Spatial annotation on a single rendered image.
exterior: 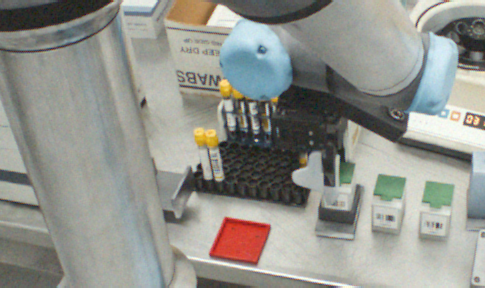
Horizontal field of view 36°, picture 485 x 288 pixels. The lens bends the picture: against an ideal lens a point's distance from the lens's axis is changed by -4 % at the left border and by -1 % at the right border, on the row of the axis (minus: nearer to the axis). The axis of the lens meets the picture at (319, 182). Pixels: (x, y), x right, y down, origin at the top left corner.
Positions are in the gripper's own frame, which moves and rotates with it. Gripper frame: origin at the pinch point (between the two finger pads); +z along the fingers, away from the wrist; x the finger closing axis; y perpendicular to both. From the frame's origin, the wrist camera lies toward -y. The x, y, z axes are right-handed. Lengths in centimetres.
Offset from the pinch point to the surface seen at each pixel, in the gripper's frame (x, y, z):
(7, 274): -37, 108, 93
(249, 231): 5.4, 11.8, 5.9
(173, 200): 6.2, 21.8, 0.5
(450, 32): -30.3, -12.3, -5.1
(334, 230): 4.3, 0.0, 4.7
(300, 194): -0.7, 5.8, 3.9
